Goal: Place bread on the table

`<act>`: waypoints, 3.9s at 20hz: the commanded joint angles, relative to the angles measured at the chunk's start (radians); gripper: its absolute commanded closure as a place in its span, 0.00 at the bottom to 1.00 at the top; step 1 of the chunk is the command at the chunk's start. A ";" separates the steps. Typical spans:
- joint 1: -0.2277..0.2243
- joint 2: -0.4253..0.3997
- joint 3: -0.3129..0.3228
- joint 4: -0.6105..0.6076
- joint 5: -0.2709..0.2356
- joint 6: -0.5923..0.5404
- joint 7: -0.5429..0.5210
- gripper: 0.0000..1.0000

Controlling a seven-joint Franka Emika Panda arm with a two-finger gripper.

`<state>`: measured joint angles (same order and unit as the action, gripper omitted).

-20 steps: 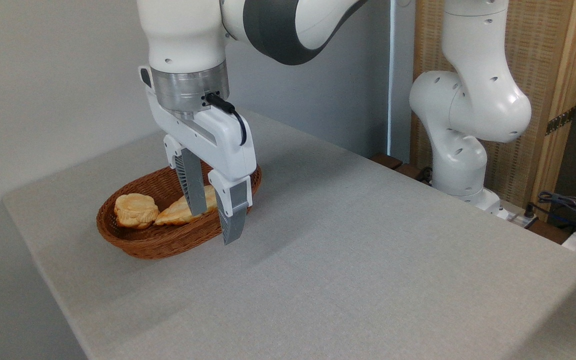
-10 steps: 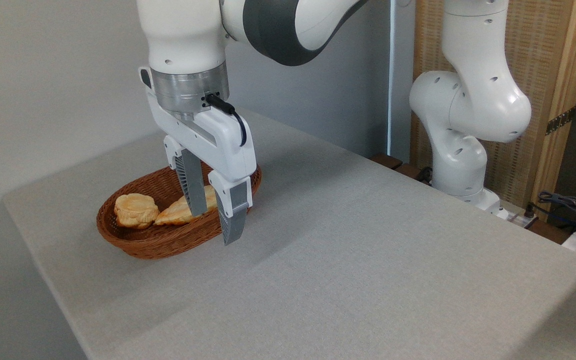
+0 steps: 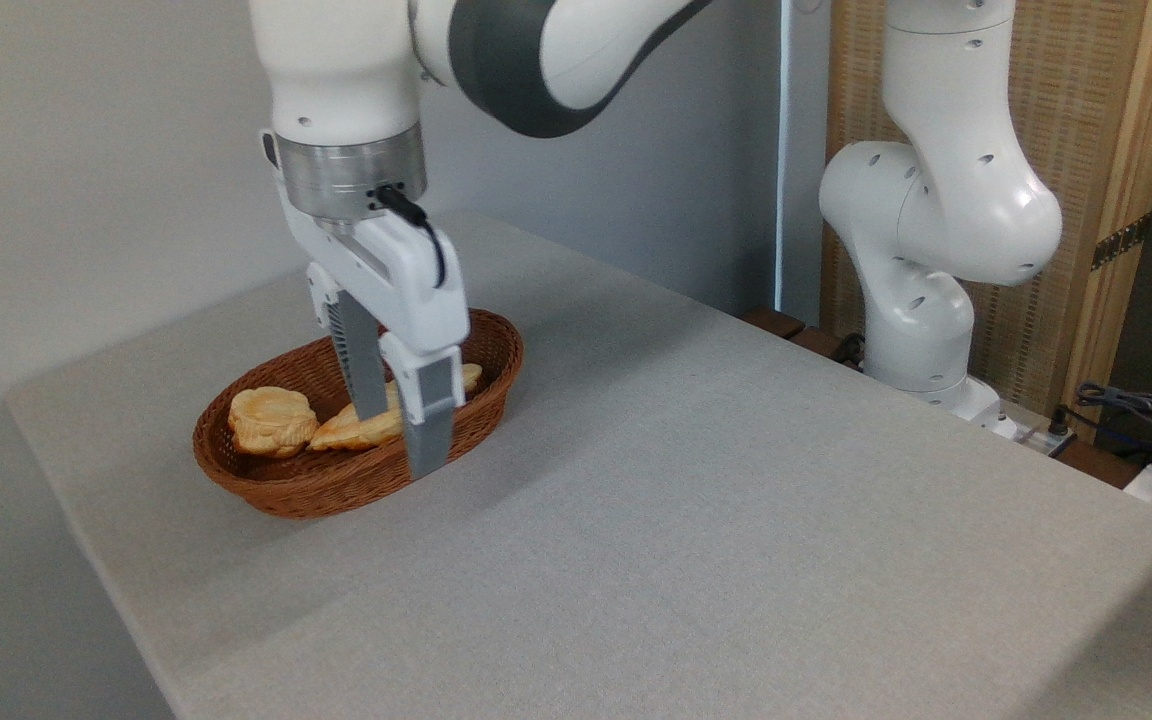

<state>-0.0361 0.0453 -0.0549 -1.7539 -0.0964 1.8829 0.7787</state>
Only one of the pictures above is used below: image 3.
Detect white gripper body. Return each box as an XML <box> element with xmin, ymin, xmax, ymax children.
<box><xmin>259</xmin><ymin>129</ymin><xmax>471</xmax><ymax>357</ymax></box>

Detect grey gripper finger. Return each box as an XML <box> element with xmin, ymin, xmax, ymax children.
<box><xmin>379</xmin><ymin>333</ymin><xmax>465</xmax><ymax>479</ymax></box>
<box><xmin>307</xmin><ymin>262</ymin><xmax>389</xmax><ymax>421</ymax></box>

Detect round golden bread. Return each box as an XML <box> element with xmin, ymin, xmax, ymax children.
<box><xmin>228</xmin><ymin>386</ymin><xmax>320</xmax><ymax>459</ymax></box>

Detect long golden bread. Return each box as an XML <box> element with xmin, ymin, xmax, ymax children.
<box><xmin>309</xmin><ymin>363</ymin><xmax>484</xmax><ymax>453</ymax></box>

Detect brown wicker basket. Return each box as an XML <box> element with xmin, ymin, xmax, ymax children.
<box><xmin>192</xmin><ymin>307</ymin><xmax>525</xmax><ymax>519</ymax></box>

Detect wooden woven folding screen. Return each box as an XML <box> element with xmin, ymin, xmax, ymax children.
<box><xmin>821</xmin><ymin>0</ymin><xmax>1152</xmax><ymax>441</ymax></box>

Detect dark metal screen hinge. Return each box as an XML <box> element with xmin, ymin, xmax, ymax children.
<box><xmin>1091</xmin><ymin>213</ymin><xmax>1152</xmax><ymax>272</ymax></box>

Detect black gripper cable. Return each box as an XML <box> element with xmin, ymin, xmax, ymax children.
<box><xmin>376</xmin><ymin>183</ymin><xmax>448</xmax><ymax>289</ymax></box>

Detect tangled dark cables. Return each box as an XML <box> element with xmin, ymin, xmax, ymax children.
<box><xmin>1076</xmin><ymin>380</ymin><xmax>1152</xmax><ymax>456</ymax></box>

